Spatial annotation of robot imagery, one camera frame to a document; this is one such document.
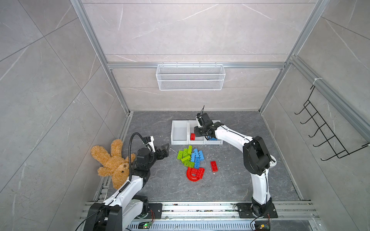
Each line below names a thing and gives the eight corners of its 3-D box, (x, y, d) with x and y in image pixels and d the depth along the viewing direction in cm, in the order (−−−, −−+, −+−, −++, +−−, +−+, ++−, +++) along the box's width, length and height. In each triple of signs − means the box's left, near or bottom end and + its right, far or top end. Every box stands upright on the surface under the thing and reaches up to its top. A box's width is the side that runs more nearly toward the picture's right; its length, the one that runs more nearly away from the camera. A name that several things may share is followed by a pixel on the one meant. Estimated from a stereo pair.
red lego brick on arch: (194, 179, 85) (194, 177, 83) (194, 169, 89) (194, 168, 87) (205, 179, 85) (205, 177, 83) (204, 169, 89) (204, 168, 87)
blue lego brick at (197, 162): (194, 169, 89) (195, 167, 88) (194, 157, 95) (194, 155, 93) (200, 169, 89) (201, 167, 88) (200, 157, 95) (200, 155, 93)
